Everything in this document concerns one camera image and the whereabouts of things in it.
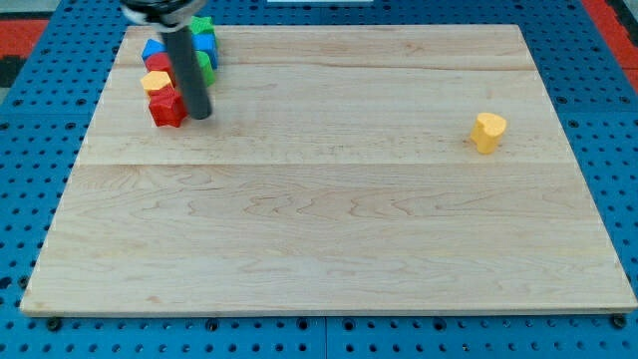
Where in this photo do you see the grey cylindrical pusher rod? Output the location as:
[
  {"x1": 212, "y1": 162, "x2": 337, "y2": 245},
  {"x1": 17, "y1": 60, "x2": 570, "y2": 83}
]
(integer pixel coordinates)
[{"x1": 161, "y1": 27, "x2": 212, "y2": 120}]

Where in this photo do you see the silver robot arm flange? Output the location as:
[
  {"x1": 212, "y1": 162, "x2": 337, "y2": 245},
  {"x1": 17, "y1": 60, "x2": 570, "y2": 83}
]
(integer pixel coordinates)
[{"x1": 120, "y1": 0, "x2": 206, "y2": 29}]

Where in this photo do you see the yellow hexagon block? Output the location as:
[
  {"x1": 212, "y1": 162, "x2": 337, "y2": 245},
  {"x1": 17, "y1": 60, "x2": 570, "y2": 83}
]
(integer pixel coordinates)
[{"x1": 140, "y1": 71, "x2": 173, "y2": 97}]

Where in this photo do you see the red star block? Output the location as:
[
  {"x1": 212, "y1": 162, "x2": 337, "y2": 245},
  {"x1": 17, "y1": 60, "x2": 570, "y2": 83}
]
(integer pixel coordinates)
[{"x1": 149, "y1": 87, "x2": 187, "y2": 128}]

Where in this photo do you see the blue triangle block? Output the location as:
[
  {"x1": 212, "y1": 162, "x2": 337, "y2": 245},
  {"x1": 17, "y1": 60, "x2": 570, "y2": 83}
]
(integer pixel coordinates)
[{"x1": 141, "y1": 39, "x2": 165, "y2": 62}]

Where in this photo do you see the wooden board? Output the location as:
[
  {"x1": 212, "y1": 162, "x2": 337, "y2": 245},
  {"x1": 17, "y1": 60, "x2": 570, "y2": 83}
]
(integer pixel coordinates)
[{"x1": 21, "y1": 25, "x2": 637, "y2": 317}]

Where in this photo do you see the green star block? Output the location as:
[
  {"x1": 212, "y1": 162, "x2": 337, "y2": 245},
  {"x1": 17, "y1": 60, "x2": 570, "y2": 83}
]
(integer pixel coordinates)
[{"x1": 189, "y1": 16, "x2": 214, "y2": 35}]

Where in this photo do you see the green half-round block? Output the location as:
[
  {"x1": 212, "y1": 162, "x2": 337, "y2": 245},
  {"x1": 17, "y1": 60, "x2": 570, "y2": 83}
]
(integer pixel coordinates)
[{"x1": 195, "y1": 51, "x2": 215, "y2": 87}]

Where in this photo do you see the blue cube block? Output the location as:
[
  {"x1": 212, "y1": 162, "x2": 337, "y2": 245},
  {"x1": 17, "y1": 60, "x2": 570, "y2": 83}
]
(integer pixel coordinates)
[{"x1": 192, "y1": 34, "x2": 218, "y2": 70}]

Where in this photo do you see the red round block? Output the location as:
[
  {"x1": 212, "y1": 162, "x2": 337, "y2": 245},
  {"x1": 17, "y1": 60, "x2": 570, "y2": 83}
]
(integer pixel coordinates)
[{"x1": 145, "y1": 52, "x2": 175, "y2": 85}]

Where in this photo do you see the yellow heart block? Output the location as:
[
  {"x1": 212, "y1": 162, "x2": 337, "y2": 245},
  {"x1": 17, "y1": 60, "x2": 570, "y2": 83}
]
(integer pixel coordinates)
[{"x1": 470, "y1": 113, "x2": 507, "y2": 155}]

